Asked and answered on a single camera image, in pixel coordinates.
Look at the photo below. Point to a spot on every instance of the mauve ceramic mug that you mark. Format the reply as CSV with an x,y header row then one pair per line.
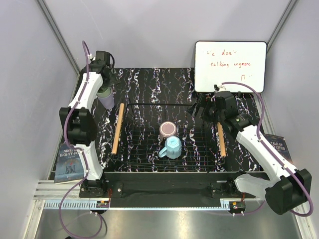
x,y
167,129

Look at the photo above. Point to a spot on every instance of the white whiteboard black frame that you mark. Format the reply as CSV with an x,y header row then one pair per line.
x,y
238,66

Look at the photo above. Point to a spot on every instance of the right wooden rack handle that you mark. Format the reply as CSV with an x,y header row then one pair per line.
x,y
221,139

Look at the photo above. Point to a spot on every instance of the lavender plastic cup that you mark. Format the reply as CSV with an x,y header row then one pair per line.
x,y
107,101

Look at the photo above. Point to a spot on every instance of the light blue ceramic mug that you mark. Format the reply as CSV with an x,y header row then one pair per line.
x,y
172,148

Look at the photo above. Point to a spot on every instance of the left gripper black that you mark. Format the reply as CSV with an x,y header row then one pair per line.
x,y
113,79

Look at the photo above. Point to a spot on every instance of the black wire dish rack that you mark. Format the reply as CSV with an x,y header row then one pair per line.
x,y
140,141

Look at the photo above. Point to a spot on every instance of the left wooden rack handle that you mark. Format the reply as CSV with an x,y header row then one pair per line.
x,y
118,129

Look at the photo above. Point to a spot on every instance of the wooden rack handle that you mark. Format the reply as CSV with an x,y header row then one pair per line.
x,y
118,129
221,139

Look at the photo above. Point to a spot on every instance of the Nineteen Eighty-Four book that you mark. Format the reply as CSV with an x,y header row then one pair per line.
x,y
69,166

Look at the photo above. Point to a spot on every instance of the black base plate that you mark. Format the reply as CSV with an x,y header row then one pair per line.
x,y
164,190

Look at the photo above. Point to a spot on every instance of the Tale of Two Cities book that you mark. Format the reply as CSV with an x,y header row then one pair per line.
x,y
279,143

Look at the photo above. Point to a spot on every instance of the black marble pattern mat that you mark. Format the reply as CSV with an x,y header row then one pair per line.
x,y
157,86

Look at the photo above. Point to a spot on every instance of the white cable duct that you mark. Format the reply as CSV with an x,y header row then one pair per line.
x,y
76,204

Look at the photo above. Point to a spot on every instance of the green plastic cup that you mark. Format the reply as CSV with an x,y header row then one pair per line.
x,y
104,92

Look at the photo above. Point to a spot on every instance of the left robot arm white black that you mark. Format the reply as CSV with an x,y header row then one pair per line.
x,y
79,128

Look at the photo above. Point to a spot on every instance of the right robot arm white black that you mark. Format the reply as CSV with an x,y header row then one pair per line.
x,y
286,187

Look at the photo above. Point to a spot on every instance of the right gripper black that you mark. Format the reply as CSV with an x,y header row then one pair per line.
x,y
205,101

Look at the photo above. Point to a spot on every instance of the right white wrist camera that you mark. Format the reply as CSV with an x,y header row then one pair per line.
x,y
219,88

